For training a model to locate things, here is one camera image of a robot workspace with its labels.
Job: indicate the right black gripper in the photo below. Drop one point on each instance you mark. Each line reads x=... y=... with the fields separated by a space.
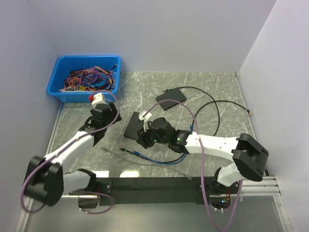
x=144 y=137

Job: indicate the aluminium frame rail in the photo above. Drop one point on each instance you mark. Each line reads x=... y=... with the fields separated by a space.
x=215 y=196

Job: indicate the black ethernet cable long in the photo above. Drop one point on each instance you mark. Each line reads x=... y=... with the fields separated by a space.
x=213 y=101

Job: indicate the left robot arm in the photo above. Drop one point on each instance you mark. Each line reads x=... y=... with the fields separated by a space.
x=47 y=179

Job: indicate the black base crossbar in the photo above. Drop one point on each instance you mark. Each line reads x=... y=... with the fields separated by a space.
x=152 y=189

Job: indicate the blue plastic bin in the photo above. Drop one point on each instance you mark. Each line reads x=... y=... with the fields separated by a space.
x=74 y=78

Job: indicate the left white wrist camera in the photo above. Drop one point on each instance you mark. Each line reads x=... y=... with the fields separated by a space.
x=96 y=99

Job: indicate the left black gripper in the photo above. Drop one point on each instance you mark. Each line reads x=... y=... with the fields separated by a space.
x=114 y=114

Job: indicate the black network switch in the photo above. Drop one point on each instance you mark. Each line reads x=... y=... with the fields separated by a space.
x=133 y=127
x=169 y=97

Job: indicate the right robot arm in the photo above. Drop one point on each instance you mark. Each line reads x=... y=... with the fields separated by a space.
x=247 y=155

